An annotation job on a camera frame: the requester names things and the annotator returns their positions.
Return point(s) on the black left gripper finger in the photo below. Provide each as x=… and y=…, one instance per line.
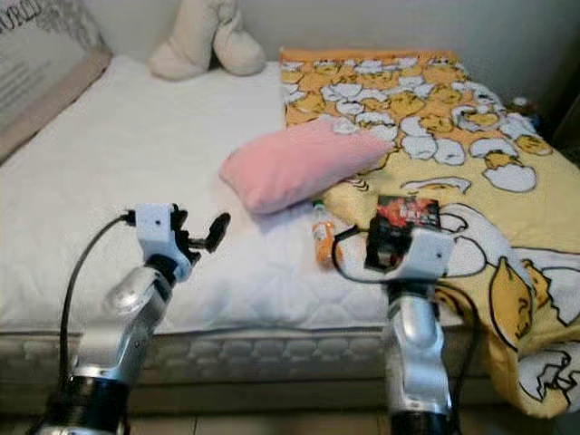
x=218, y=231

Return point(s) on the dark red green book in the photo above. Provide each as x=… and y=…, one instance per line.
x=405, y=213

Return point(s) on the pink pillow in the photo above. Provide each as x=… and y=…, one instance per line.
x=299, y=168

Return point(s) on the yellow egg cartoon blanket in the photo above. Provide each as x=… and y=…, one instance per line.
x=408, y=100

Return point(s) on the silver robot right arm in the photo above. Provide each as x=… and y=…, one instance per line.
x=412, y=344

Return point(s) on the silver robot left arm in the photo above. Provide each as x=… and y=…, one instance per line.
x=109, y=353

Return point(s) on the orange drink bottle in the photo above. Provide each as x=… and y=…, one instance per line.
x=322, y=245

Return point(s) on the white quilted mattress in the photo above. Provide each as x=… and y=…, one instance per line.
x=127, y=181

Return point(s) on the grey brown bed base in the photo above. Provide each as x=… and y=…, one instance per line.
x=236, y=397

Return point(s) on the beige plush toy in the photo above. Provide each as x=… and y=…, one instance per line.
x=195, y=50

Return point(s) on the dark cabinet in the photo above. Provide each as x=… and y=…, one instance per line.
x=564, y=118

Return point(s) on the grey printed headboard cover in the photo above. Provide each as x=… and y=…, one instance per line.
x=36, y=72

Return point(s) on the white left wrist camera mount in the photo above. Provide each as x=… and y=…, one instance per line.
x=156, y=227

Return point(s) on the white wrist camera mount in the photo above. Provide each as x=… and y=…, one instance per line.
x=426, y=254
x=156, y=227

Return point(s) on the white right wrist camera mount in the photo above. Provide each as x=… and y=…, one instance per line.
x=426, y=254

